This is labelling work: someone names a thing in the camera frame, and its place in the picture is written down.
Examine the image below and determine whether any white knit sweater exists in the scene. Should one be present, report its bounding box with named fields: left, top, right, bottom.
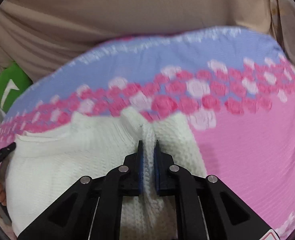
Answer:
left=5, top=107, right=207, bottom=239

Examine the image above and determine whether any pink floral bed sheet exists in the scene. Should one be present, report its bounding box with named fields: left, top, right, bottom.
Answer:
left=0, top=27, right=295, bottom=239

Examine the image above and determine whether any green pillow with white mark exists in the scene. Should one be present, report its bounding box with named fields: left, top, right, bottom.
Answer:
left=0, top=61, right=33, bottom=113

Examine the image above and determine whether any beige curtain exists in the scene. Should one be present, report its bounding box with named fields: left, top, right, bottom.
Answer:
left=0, top=0, right=271, bottom=81

